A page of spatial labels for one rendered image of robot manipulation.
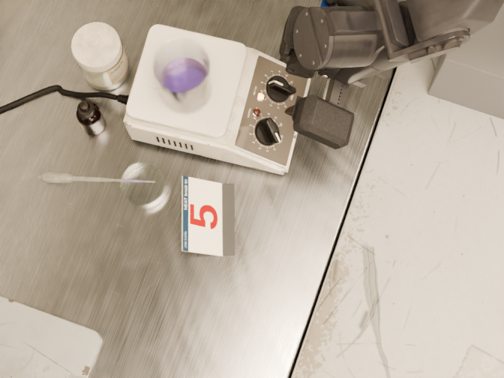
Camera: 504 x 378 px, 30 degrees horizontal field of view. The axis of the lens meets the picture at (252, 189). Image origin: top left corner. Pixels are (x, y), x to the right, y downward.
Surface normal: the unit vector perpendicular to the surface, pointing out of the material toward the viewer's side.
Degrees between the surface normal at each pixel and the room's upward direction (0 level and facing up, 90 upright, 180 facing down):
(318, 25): 63
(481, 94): 90
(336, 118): 30
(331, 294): 0
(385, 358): 0
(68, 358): 0
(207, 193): 40
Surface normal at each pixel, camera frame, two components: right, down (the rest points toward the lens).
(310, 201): -0.01, -0.25
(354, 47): 0.48, 0.47
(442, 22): -0.63, 0.00
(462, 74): -0.34, 0.91
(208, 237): 0.64, -0.21
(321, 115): 0.47, -0.11
